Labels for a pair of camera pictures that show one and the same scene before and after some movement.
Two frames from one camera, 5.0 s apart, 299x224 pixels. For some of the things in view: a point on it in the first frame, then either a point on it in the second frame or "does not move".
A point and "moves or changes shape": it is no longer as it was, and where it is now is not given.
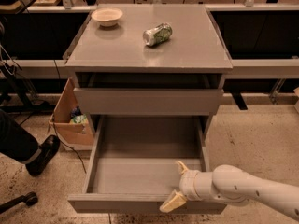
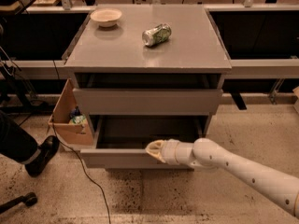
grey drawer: [135, 167] moves or changes shape
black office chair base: [29, 198] does not move
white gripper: [189, 184] -> [169, 152]
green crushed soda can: [158, 35] does not move
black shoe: [49, 147] does not move
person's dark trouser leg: [17, 142] does not move
